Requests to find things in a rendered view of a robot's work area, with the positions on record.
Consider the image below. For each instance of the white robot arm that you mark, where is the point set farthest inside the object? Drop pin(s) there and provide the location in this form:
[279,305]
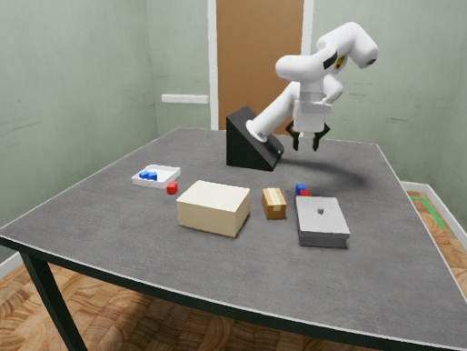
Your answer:
[306,71]

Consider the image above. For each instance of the small blue block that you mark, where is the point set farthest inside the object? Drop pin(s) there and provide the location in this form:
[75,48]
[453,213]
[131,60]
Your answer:
[300,187]
[144,175]
[153,176]

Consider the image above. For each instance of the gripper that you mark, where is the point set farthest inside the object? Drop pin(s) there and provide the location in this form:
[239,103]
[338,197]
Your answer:
[306,123]

